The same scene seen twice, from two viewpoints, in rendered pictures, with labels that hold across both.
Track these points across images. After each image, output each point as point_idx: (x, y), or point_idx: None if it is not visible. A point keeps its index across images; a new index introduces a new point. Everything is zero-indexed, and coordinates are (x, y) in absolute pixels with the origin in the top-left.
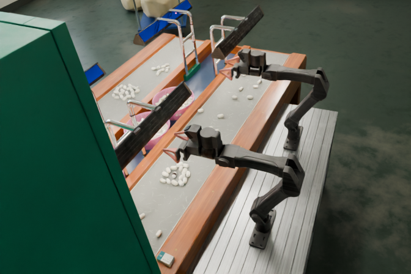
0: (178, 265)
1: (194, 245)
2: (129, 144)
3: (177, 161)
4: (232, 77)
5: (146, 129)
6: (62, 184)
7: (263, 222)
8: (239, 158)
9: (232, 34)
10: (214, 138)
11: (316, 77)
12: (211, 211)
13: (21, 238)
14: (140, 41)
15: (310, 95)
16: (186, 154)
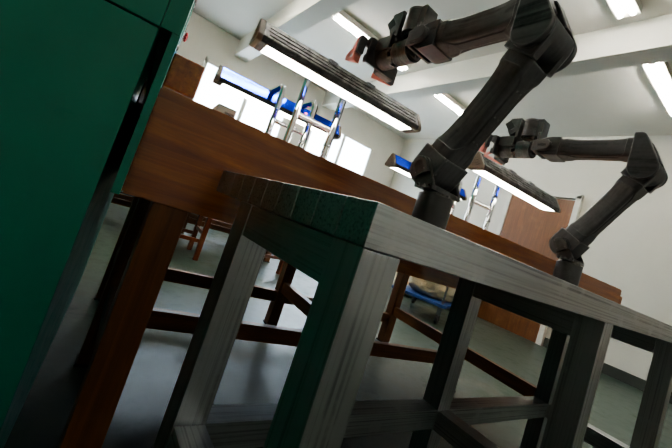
0: (228, 116)
1: (279, 152)
2: (314, 54)
3: (354, 53)
4: (484, 149)
5: (343, 74)
6: None
7: (432, 176)
8: (449, 19)
9: (505, 168)
10: (425, 7)
11: (639, 132)
12: (346, 169)
13: None
14: (393, 160)
15: (620, 177)
16: (372, 53)
